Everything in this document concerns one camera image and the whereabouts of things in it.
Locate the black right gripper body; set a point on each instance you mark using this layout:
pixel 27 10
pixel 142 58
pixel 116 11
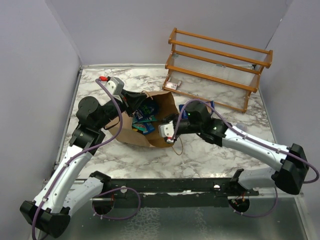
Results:
pixel 186 127

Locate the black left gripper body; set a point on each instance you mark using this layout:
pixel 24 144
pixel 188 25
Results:
pixel 111 110

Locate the blue Bonk snack bag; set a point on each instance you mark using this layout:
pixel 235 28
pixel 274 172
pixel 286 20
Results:
pixel 147 109

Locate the brown paper bag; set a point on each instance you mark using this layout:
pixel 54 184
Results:
pixel 128 135

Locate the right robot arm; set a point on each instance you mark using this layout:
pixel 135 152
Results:
pixel 287 165

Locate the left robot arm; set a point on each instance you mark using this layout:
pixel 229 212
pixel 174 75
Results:
pixel 51 210

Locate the teal snack packet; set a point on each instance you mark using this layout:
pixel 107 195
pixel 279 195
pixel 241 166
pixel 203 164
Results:
pixel 144 127

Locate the small red white box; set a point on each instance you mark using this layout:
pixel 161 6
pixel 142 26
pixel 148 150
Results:
pixel 173 85

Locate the small clear plastic cup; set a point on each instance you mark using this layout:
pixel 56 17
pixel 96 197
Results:
pixel 242 126

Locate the orange wooden shelf rack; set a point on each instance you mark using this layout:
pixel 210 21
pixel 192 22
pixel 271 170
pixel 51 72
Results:
pixel 216 70

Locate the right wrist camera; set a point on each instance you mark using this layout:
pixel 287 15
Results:
pixel 167 132

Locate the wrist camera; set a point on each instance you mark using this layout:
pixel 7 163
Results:
pixel 167 132
pixel 114 86

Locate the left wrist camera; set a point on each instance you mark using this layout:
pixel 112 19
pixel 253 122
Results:
pixel 114 86

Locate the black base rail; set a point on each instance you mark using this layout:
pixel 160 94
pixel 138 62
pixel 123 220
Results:
pixel 170 193

